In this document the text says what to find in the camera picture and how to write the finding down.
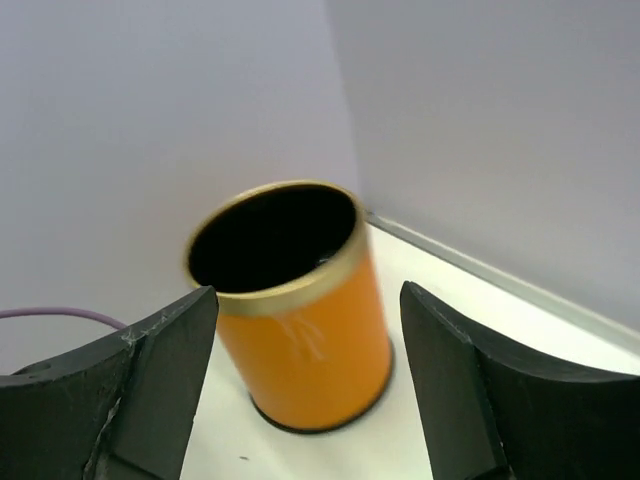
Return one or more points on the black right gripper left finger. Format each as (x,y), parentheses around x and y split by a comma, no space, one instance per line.
(120,407)

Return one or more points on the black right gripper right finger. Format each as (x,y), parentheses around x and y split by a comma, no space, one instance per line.
(494,408)

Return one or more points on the orange cylindrical bin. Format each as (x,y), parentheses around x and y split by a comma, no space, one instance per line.
(300,313)

